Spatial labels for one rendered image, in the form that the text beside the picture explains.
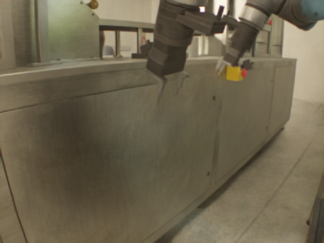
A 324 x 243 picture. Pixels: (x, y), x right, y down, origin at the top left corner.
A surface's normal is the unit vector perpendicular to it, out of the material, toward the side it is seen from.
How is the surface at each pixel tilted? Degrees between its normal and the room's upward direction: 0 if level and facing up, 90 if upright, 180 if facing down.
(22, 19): 90
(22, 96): 90
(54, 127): 90
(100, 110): 90
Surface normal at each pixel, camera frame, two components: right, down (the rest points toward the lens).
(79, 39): 0.76, 0.19
